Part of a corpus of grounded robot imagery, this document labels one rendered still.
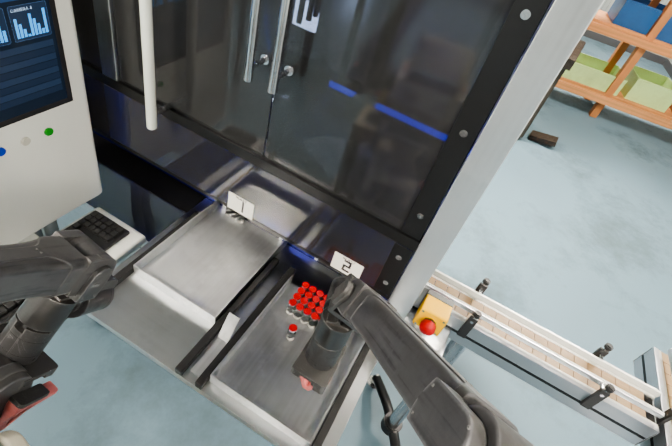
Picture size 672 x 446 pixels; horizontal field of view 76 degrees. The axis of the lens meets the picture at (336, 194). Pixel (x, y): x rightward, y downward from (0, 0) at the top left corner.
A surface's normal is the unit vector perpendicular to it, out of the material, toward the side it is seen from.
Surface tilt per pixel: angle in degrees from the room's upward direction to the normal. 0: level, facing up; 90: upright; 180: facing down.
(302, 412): 0
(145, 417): 0
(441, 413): 67
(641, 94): 90
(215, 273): 0
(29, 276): 96
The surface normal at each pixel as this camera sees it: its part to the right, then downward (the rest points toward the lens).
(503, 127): -0.45, 0.51
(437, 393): -0.76, -0.63
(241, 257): 0.23, -0.73
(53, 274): 0.79, 0.54
